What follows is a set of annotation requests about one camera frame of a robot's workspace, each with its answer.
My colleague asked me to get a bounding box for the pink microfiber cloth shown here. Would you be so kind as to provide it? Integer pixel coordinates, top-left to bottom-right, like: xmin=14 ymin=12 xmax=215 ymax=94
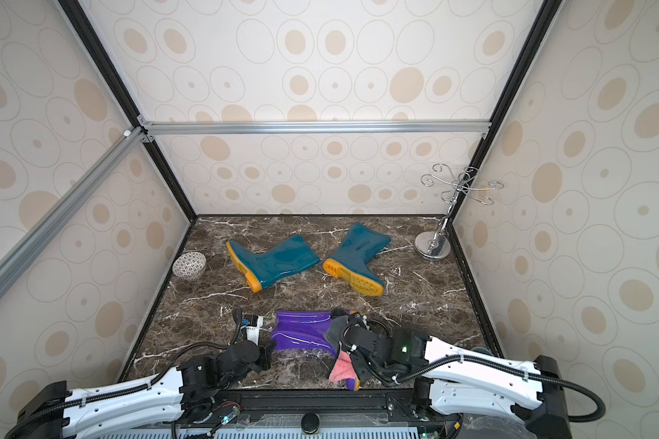
xmin=323 ymin=315 xmax=361 ymax=391

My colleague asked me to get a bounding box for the purple rubber boot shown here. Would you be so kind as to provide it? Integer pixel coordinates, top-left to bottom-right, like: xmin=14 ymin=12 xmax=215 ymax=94
xmin=271 ymin=309 xmax=350 ymax=361

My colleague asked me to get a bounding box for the teal rubber boot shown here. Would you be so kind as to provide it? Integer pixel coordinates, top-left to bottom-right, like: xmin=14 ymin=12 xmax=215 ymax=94
xmin=226 ymin=235 xmax=320 ymax=293
xmin=323 ymin=222 xmax=391 ymax=296

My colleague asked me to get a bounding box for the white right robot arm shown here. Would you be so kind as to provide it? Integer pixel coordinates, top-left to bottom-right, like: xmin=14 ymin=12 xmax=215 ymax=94
xmin=324 ymin=313 xmax=606 ymax=438

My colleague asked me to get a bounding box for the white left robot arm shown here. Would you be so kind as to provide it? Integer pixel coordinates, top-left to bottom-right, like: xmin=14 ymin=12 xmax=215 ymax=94
xmin=5 ymin=339 xmax=276 ymax=438

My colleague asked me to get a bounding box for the patterned black white bowl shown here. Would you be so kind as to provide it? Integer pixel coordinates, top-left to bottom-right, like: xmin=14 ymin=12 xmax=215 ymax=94
xmin=172 ymin=252 xmax=207 ymax=281

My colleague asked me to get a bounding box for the chrome mug tree stand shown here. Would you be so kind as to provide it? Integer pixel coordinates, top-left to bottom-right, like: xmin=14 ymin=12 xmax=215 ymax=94
xmin=415 ymin=163 xmax=505 ymax=261

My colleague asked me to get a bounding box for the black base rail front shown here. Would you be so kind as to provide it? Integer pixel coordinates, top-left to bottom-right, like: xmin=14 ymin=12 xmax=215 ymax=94
xmin=205 ymin=389 xmax=436 ymax=425

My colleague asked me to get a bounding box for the horizontal aluminium rail back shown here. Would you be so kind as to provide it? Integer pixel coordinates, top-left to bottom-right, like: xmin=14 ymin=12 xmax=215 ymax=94
xmin=144 ymin=120 xmax=491 ymax=135

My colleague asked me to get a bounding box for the diagonal aluminium rail left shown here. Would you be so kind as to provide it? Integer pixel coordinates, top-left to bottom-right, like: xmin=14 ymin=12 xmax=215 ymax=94
xmin=0 ymin=126 xmax=144 ymax=299

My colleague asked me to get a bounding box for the black corner frame post right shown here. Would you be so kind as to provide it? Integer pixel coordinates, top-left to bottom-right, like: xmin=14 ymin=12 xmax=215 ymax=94
xmin=447 ymin=0 xmax=562 ymax=219

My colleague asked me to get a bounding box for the black corner frame post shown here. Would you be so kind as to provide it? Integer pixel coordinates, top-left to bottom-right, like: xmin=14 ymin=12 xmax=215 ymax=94
xmin=58 ymin=0 xmax=198 ymax=223
xmin=447 ymin=0 xmax=562 ymax=219

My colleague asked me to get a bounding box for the black corner frame post left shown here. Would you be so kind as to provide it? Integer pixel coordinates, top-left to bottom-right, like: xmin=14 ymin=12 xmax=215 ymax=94
xmin=58 ymin=0 xmax=198 ymax=223

